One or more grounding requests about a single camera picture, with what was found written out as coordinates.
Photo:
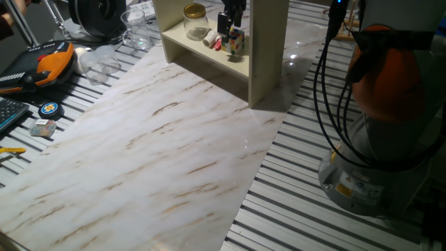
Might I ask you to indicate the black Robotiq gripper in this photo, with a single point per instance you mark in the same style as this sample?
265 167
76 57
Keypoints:
234 6

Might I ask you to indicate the multicoloured Rubik's cube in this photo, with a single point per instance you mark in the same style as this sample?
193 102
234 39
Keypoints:
234 43

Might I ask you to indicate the forearm in dark red sleeve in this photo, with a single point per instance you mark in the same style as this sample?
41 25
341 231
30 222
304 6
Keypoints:
5 24

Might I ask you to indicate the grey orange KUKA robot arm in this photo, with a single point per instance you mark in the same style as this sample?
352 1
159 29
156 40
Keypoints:
393 139

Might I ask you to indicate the cream wooden shelf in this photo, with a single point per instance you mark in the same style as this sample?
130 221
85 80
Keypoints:
266 52

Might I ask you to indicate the operator bare hand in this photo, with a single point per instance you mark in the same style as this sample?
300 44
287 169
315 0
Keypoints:
21 5

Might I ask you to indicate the glass jar gold lid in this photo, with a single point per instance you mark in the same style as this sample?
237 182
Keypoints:
196 24

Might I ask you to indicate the white power strip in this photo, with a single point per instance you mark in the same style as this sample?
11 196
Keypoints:
143 8

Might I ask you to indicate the clear glass beaker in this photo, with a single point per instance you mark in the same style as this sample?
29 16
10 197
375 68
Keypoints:
136 29

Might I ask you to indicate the wooden slat rack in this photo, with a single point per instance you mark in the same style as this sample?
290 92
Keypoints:
350 35

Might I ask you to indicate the clear plastic cup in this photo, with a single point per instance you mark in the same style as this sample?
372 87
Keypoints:
92 68
109 59

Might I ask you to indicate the black filament spool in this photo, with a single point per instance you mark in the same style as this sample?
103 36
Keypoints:
97 15

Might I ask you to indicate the white ball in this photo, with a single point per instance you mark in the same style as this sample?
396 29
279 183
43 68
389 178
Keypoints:
78 55

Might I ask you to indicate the marble patterned mat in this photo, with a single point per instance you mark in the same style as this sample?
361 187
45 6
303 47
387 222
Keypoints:
139 157

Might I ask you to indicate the silver metal stand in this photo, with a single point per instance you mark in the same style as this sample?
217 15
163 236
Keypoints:
61 26

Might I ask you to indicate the orange black teach pendant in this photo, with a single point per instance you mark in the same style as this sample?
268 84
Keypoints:
52 66

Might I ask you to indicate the round black puck blue logo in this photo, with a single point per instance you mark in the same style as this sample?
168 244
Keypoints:
51 110

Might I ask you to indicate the aluminium profile pole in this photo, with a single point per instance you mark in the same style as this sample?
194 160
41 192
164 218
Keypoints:
22 24

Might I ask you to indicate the clear box coloured clips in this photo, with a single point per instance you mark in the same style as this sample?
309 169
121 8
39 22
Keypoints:
42 128

